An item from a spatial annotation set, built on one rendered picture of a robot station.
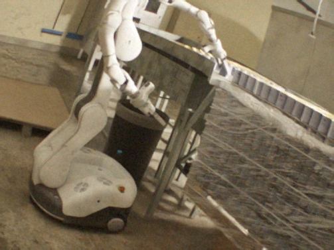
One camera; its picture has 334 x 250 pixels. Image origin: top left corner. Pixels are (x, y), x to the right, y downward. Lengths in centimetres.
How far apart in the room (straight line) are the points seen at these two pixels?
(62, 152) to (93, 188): 26
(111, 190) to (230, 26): 820
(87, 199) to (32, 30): 648
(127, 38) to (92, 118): 45
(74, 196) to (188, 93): 95
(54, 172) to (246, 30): 867
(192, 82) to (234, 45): 774
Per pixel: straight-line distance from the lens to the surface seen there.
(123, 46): 206
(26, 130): 338
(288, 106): 177
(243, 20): 1023
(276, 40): 594
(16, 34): 830
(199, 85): 250
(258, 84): 197
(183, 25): 888
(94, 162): 251
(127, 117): 290
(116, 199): 221
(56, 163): 216
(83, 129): 212
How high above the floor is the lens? 128
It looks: 14 degrees down
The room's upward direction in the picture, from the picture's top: 20 degrees clockwise
